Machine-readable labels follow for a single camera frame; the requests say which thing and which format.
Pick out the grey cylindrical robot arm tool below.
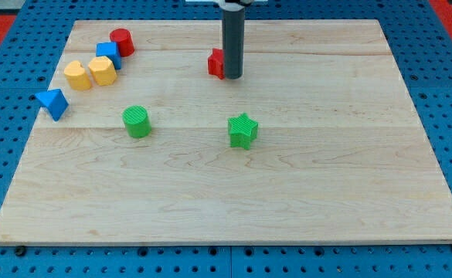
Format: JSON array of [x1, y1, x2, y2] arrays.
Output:
[[222, 7, 245, 80]]

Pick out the green star block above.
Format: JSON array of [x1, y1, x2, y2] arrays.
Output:
[[228, 113, 259, 150]]

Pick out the red star block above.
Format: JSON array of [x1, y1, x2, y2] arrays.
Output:
[[207, 48, 225, 80]]

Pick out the green cylinder block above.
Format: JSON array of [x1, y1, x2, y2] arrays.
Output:
[[122, 105, 151, 138]]

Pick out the wooden board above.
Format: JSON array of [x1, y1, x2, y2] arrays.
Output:
[[0, 19, 452, 246]]

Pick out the yellow hexagon block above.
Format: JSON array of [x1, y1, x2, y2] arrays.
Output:
[[88, 56, 117, 86]]

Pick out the blue cube block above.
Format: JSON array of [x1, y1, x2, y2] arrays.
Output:
[[96, 42, 122, 70]]

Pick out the red cylinder block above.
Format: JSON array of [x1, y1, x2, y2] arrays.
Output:
[[109, 28, 135, 57]]

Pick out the yellow heart block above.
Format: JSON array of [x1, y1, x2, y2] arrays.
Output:
[[63, 60, 92, 91]]

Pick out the blue triangle block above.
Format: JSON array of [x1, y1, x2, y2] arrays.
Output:
[[34, 89, 69, 121]]

